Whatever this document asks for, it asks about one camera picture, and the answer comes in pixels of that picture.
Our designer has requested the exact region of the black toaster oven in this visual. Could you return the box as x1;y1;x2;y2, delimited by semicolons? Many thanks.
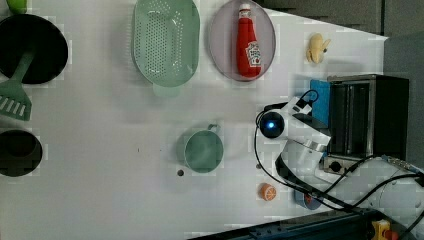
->
328;74;409;160

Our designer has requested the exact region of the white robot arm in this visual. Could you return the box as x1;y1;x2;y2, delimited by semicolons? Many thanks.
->
256;97;423;238

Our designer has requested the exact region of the green mug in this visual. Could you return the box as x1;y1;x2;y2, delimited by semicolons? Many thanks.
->
183;124;224;174

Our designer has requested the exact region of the red ketchup bottle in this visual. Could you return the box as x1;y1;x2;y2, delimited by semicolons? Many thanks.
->
236;3;262;78

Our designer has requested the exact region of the grey round plate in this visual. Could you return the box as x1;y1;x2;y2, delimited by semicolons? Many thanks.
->
209;0;276;82

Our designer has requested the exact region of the orange slice toy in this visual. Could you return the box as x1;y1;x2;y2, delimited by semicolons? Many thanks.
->
259;183;277;201

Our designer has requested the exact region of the green colander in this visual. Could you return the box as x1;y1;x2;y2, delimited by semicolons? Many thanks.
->
132;0;200;97

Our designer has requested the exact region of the blue bowl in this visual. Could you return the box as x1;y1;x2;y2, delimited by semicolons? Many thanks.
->
294;190;321;210

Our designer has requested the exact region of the peeled banana toy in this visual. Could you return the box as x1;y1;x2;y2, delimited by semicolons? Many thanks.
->
306;33;331;64

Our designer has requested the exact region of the black cylindrical cup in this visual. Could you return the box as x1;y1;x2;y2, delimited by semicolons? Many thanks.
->
0;130;43;177

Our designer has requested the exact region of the green spatula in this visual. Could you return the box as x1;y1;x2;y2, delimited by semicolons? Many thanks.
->
0;51;34;121

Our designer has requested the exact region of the black round pan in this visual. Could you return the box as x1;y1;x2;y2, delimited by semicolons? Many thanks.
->
0;14;69;85

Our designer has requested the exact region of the green object at edge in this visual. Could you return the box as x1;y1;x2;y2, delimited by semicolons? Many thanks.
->
6;0;27;14

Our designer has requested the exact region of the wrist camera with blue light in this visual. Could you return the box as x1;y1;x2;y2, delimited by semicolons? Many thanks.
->
259;112;285;139

